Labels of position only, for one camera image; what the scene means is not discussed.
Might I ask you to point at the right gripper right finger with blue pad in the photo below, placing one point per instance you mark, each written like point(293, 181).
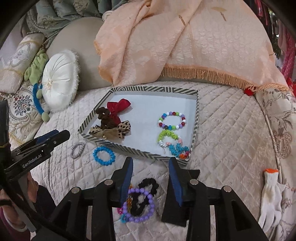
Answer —
point(233, 220)

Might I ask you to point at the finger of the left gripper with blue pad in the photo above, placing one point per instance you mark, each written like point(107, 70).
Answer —
point(42, 149)
point(36, 141)

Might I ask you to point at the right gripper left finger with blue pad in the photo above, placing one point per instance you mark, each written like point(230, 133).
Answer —
point(70, 216)

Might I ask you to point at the brown scrunchie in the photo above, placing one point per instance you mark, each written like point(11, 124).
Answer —
point(106, 121)

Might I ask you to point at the leopard print bow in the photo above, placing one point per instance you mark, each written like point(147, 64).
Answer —
point(116, 134)

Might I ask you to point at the red velvet bow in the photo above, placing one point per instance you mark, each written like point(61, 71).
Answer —
point(117, 107)

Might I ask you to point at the floral embroidered cushion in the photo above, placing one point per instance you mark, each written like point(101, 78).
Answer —
point(24, 119)

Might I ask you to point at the pink and blue charm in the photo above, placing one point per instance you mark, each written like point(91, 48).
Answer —
point(122, 215)

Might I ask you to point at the black rectangular pouch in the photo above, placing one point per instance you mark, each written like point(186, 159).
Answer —
point(173, 212)

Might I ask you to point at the black scrunchie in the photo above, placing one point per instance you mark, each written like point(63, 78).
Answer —
point(142, 195)

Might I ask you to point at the blue plush headband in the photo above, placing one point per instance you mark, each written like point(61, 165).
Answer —
point(36, 100)

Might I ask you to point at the white work glove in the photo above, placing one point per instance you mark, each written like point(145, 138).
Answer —
point(271, 197)

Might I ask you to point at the white round satin cushion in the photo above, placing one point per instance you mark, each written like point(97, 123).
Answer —
point(60, 80)

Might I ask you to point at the green plush toy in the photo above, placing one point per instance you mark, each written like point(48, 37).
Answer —
point(34, 73)

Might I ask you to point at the quilted pink bed cover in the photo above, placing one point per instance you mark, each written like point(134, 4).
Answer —
point(233, 146)

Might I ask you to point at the beige embroidered bolster pillow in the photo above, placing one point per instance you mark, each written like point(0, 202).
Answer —
point(13, 71)

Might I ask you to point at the striped white shallow box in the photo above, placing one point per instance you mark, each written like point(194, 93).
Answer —
point(148, 103)

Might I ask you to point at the green damask curtain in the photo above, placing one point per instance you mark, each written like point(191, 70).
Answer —
point(50, 17)

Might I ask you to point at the red small object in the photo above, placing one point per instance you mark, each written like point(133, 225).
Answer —
point(249, 91)

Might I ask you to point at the beige floral bedspread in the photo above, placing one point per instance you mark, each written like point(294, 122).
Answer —
point(279, 110)

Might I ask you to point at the peach fringed blanket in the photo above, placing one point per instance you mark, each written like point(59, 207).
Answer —
point(219, 41)

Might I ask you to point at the hanging pink clothes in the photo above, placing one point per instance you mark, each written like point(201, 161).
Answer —
point(282, 41)

